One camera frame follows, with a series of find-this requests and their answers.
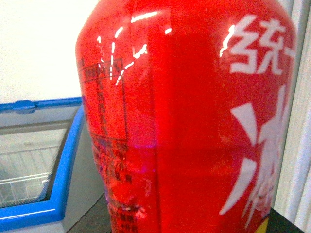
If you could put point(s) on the sliding glass freezer lid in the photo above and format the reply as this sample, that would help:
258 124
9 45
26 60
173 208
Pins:
35 137

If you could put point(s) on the white wire freezer basket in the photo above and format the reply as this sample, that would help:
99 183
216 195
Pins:
25 175

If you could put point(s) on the red iced tea bottle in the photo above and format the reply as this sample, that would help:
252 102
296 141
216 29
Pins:
187 104

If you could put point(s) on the blue freezer lid handle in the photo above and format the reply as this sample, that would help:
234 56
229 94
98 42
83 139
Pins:
24 107

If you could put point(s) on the white blue chest freezer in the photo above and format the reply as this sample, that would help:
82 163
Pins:
77 185

